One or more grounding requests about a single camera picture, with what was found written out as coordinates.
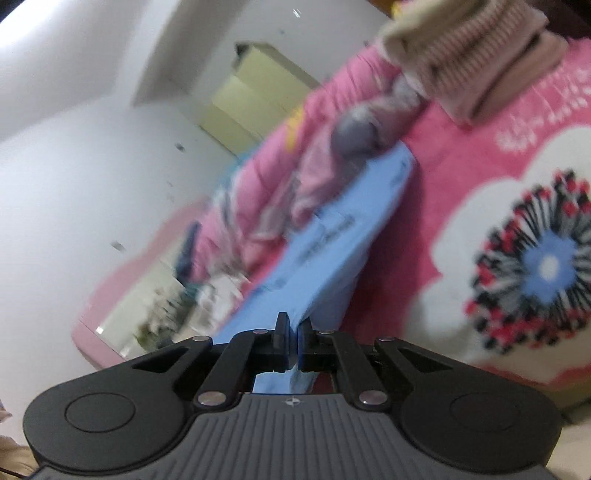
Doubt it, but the white shirt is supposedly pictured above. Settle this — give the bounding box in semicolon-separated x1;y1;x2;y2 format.
198;272;250;324

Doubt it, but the dark blue denim garment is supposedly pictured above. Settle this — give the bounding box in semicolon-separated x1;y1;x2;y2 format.
175;222;201;284

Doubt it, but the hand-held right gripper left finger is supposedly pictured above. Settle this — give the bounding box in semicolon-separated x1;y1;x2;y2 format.
131;312;297;411

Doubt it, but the pale green wardrobe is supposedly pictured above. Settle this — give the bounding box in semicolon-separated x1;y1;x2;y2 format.
196;41;321;155

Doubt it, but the pink cream headboard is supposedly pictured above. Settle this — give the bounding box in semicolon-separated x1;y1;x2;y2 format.
71;203;222;370

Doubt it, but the pink grey floral duvet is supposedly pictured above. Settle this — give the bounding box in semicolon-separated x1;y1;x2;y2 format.
191;48;430;296

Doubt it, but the blue t-shirt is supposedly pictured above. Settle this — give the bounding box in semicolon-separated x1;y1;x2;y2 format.
215;141;416;395

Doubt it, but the cream folded garment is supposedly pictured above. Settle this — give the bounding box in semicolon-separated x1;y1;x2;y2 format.
381;0;490;51

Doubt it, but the grey green cloth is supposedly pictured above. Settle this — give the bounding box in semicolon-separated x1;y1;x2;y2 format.
139;286;199;352

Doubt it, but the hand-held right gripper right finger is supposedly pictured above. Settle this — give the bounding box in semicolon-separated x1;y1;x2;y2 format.
298;320;453;411

